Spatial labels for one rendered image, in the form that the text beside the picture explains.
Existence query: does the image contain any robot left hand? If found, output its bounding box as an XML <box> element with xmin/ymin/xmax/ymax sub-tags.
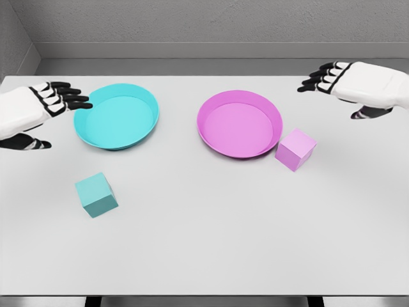
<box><xmin>0</xmin><ymin>81</ymin><xmax>94</xmax><ymax>150</ymax></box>

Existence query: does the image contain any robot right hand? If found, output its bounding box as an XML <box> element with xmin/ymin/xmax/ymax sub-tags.
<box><xmin>297</xmin><ymin>61</ymin><xmax>409</xmax><ymax>120</ymax></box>

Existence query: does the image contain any pink block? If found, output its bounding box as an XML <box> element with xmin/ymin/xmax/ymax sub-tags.
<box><xmin>275</xmin><ymin>128</ymin><xmax>318</xmax><ymax>173</ymax></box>

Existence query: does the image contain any cyan plate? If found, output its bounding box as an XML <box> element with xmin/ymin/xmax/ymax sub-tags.
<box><xmin>73</xmin><ymin>83</ymin><xmax>160</xmax><ymax>151</ymax></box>

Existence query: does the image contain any cyan block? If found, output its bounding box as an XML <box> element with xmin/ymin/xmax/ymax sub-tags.
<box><xmin>75</xmin><ymin>172</ymin><xmax>120</xmax><ymax>219</ymax></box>

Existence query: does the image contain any pink plate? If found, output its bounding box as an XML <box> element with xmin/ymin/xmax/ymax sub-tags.
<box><xmin>196</xmin><ymin>90</ymin><xmax>284</xmax><ymax>160</ymax></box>

